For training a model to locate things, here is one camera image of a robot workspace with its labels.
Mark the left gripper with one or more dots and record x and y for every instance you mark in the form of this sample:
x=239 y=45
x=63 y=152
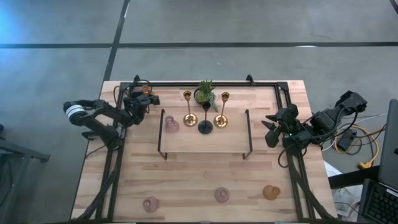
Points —
x=136 y=105

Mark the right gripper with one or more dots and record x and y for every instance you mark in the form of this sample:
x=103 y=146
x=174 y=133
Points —
x=287 y=116

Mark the amber ribbed glass candle holder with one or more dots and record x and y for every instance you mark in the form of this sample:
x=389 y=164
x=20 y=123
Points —
x=270 y=193
x=146 y=89

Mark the pink ribbed glass candle holder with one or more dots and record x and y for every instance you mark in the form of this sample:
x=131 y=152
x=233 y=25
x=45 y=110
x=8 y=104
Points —
x=150 y=204
x=171 y=125
x=221 y=194

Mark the tall gold candlestick holder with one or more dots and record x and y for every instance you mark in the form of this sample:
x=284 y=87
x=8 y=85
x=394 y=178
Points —
x=190 y=119
x=220 y=121

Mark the tall black candlestick holder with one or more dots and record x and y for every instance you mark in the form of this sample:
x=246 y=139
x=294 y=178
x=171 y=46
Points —
x=205 y=127

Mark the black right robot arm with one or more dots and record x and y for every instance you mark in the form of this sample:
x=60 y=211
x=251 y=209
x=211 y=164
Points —
x=329 y=116

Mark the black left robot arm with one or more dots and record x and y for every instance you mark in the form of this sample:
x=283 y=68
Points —
x=107 y=138

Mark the succulent plant in black pot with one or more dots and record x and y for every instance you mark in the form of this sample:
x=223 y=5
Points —
x=203 y=95

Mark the wooden shelf riser black legs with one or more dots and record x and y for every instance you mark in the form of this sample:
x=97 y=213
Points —
x=205 y=141

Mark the black power adapter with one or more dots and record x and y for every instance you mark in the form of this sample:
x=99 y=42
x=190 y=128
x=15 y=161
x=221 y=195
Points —
x=346 y=140

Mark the white paper sheet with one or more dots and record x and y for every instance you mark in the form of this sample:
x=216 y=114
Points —
x=332 y=170

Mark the crumpled clear plastic bag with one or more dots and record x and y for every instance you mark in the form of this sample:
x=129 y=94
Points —
x=346 y=197

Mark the dark grey laptop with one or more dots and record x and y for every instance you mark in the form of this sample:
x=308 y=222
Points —
x=390 y=149

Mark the grey side table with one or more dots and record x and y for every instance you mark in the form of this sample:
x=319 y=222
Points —
x=18 y=152

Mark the black frame bracket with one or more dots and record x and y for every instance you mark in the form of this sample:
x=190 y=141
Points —
x=136 y=79
x=249 y=79

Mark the black aluminium table frame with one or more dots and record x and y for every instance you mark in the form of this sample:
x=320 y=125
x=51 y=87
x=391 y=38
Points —
x=174 y=84

